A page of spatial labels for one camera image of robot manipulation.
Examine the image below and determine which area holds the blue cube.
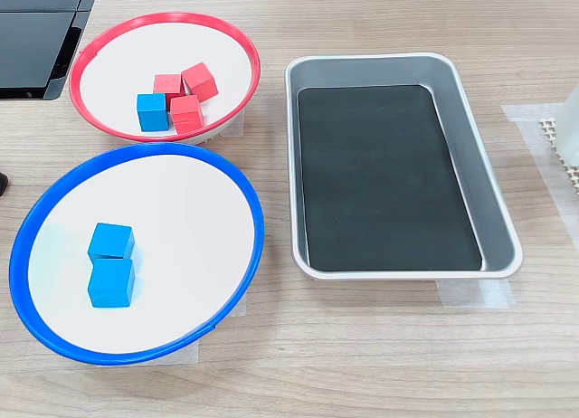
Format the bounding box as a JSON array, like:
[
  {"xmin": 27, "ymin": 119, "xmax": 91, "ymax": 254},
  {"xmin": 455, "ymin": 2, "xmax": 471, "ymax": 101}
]
[
  {"xmin": 87, "ymin": 257, "xmax": 137, "ymax": 309},
  {"xmin": 137, "ymin": 93, "xmax": 170, "ymax": 133},
  {"xmin": 87, "ymin": 223, "xmax": 136, "ymax": 261}
]

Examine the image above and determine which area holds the clear tape strip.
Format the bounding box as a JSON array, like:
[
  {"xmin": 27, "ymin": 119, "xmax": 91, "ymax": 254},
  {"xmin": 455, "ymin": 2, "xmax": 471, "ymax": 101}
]
[
  {"xmin": 435, "ymin": 277, "xmax": 517, "ymax": 309},
  {"xmin": 212, "ymin": 108, "xmax": 246, "ymax": 141},
  {"xmin": 224, "ymin": 294, "xmax": 248, "ymax": 319}
]

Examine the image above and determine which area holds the black mat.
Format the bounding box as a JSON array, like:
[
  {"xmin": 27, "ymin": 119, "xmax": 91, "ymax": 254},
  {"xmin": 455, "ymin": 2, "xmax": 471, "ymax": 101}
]
[{"xmin": 297, "ymin": 84, "xmax": 484, "ymax": 273}]

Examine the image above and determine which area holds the blue-rimmed white plate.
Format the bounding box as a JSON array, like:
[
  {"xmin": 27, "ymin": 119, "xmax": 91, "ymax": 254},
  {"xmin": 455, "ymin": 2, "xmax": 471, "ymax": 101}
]
[{"xmin": 8, "ymin": 141, "xmax": 266, "ymax": 367}]

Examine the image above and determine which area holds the red cube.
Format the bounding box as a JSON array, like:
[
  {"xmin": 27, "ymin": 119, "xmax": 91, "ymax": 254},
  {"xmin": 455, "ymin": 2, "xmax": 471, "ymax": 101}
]
[
  {"xmin": 153, "ymin": 73, "xmax": 187, "ymax": 99},
  {"xmin": 181, "ymin": 62, "xmax": 219, "ymax": 104},
  {"xmin": 169, "ymin": 94, "xmax": 204, "ymax": 136}
]

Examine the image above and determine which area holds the steel tray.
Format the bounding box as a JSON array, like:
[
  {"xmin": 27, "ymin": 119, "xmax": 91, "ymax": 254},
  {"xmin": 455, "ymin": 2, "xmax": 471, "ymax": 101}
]
[{"xmin": 284, "ymin": 52, "xmax": 525, "ymax": 282}]

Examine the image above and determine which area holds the red-rimmed white plate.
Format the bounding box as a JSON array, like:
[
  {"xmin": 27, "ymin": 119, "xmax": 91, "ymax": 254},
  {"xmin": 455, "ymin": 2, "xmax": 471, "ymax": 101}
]
[{"xmin": 68, "ymin": 11, "xmax": 262, "ymax": 146}]

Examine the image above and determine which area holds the pale perforated plate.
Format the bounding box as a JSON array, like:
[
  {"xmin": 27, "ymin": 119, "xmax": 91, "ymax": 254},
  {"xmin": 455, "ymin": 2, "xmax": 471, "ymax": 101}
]
[{"xmin": 537, "ymin": 116, "xmax": 579, "ymax": 197}]

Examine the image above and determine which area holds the black glossy device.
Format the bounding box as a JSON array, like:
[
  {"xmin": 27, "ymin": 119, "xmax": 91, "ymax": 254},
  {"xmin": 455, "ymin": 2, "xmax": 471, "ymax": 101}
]
[{"xmin": 0, "ymin": 0, "xmax": 101, "ymax": 101}]

